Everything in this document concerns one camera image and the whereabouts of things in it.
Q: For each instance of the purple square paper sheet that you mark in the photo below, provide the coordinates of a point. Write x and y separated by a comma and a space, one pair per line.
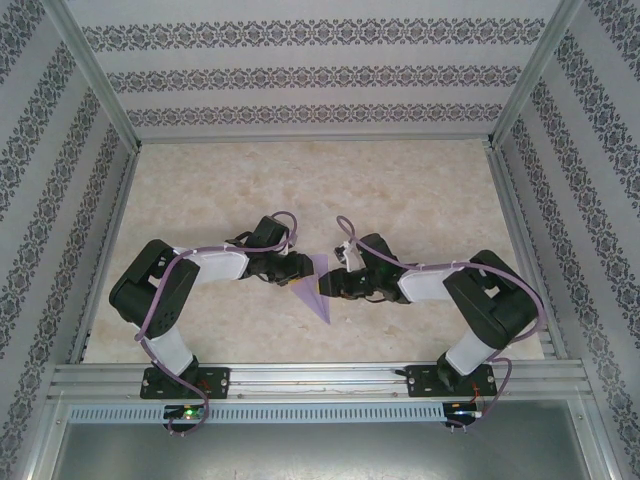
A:
315, 295

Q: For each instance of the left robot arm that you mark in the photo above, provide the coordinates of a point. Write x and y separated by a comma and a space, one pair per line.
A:
150, 290

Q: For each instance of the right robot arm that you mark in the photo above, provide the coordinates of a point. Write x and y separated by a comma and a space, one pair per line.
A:
495, 310

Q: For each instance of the grey metal sheet panel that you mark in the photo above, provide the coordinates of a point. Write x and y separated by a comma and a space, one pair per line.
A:
320, 455

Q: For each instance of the small controller board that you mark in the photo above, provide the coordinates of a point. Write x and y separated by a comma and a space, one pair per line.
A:
187, 412
465, 411

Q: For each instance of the aluminium mounting rail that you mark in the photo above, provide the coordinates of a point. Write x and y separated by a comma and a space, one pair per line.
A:
320, 382

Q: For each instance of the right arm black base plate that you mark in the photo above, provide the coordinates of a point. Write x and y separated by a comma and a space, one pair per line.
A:
420, 382

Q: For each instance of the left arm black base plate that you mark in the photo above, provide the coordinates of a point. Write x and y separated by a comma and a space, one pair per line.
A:
220, 382

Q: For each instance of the aluminium back rail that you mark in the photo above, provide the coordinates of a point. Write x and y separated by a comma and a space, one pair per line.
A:
315, 140

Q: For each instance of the aluminium side rail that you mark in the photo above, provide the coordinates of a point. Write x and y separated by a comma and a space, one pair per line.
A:
109, 250
524, 250

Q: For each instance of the aluminium frame post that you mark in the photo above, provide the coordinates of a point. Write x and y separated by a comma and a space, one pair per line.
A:
95, 70
531, 70

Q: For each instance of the aluminium frame leg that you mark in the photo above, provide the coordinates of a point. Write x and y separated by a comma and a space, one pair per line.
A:
600, 450
37, 450

